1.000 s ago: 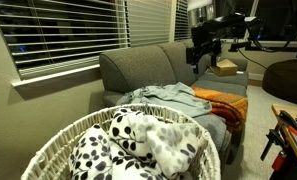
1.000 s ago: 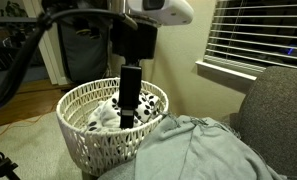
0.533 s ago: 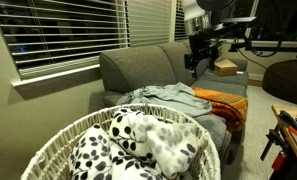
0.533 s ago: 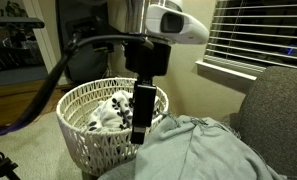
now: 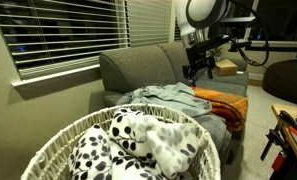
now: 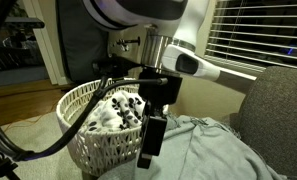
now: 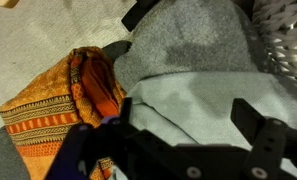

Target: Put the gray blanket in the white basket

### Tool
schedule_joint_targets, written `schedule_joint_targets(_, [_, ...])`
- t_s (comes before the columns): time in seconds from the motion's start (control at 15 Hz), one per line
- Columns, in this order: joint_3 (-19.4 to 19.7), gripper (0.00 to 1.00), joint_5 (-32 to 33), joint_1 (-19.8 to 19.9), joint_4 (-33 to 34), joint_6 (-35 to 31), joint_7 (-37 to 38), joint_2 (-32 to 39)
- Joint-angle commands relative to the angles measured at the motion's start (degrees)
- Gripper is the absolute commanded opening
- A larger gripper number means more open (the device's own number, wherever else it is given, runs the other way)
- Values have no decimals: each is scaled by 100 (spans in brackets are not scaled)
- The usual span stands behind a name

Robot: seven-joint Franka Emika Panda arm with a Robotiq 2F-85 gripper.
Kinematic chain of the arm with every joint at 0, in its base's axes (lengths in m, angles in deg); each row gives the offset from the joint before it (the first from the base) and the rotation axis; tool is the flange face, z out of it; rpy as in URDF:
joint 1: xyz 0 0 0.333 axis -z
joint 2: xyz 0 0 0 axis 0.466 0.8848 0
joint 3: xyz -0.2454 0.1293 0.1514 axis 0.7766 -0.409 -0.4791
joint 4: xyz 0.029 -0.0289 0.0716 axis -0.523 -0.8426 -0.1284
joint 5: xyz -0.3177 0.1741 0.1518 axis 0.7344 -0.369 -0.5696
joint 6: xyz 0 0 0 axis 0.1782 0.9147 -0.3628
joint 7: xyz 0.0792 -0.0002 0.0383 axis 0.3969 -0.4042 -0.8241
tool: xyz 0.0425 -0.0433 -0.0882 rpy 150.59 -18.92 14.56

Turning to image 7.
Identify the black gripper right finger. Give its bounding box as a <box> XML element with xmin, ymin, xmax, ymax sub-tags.
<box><xmin>230</xmin><ymin>98</ymin><xmax>297</xmax><ymax>180</ymax></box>

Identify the light wooden furniture leg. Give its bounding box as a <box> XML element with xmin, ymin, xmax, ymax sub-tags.
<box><xmin>0</xmin><ymin>0</ymin><xmax>21</xmax><ymax>9</ymax></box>

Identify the dark gray couch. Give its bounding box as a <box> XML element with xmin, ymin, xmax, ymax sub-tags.
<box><xmin>0</xmin><ymin>0</ymin><xmax>272</xmax><ymax>180</ymax></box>

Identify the orange patterned cloth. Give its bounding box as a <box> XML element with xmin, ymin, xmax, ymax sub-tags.
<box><xmin>0</xmin><ymin>45</ymin><xmax>127</xmax><ymax>180</ymax></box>

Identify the black flat bar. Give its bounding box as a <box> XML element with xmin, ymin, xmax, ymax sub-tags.
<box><xmin>121</xmin><ymin>0</ymin><xmax>162</xmax><ymax>33</ymax></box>

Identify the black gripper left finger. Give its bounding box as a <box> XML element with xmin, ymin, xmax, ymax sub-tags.
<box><xmin>44</xmin><ymin>97</ymin><xmax>209</xmax><ymax>180</ymax></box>

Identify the white woven basket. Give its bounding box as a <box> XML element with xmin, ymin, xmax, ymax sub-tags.
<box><xmin>251</xmin><ymin>0</ymin><xmax>297</xmax><ymax>88</ymax></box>

